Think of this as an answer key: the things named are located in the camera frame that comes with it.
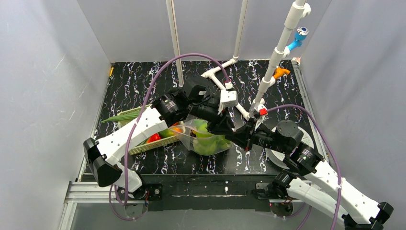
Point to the green apple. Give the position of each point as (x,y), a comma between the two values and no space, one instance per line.
(200,130)

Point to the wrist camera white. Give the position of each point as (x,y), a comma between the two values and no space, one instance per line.
(259,112)
(228,97)

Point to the orange green mango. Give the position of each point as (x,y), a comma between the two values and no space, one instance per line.
(170,132)

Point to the blue clamp fitting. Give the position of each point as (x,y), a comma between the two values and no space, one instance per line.
(299,37)

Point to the green bitter gourd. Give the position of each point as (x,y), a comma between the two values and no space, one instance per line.
(211,145)

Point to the orange clamp fitting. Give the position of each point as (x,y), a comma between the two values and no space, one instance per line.
(279,72)

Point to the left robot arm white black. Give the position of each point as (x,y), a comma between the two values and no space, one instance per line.
(195,98)

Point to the white pvc pipe frame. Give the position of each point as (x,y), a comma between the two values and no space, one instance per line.
(210,74)

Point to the red tomato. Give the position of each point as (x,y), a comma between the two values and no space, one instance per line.
(153,138)

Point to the clear zip top bag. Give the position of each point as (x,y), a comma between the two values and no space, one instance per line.
(194,136)

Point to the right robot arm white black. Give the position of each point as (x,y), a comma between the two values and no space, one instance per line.
(311,179)

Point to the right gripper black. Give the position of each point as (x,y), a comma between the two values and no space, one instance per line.
(249,136)

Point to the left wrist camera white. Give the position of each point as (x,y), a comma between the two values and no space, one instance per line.
(228,97)

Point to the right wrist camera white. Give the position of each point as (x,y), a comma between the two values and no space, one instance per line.
(259,112)

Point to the cream woven basket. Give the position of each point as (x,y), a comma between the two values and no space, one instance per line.
(146,144)

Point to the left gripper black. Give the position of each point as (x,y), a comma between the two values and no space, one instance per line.
(217,115)

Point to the white jointed pipe stand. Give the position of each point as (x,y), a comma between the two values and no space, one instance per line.
(299,9)

